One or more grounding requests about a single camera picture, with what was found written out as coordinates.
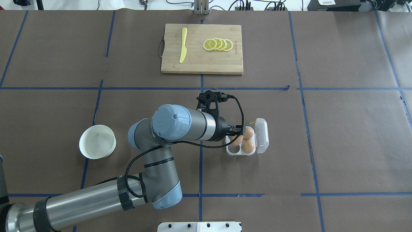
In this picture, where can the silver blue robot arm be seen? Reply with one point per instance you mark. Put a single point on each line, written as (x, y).
(150, 177)

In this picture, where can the clear plastic egg box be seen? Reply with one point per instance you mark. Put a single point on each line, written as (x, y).
(255, 140)

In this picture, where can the aluminium frame post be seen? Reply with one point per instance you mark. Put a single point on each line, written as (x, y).
(201, 7)

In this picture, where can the wooden cutting board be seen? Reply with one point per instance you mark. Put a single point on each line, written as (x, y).
(198, 60)

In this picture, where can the brown egg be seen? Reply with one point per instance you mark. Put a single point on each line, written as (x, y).
(236, 141)
(248, 147)
(248, 133)

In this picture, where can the black power strip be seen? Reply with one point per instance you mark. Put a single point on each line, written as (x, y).
(263, 8)

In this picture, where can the yellow plastic knife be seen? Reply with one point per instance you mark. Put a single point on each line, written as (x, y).
(183, 45)

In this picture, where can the lemon slice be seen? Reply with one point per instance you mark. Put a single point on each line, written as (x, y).
(209, 44)
(229, 45)
(223, 45)
(218, 43)

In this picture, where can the white bowl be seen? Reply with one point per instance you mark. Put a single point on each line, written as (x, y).
(97, 142)

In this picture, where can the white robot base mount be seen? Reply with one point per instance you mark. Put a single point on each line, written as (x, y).
(216, 226)

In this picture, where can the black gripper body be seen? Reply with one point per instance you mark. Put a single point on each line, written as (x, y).
(222, 129)

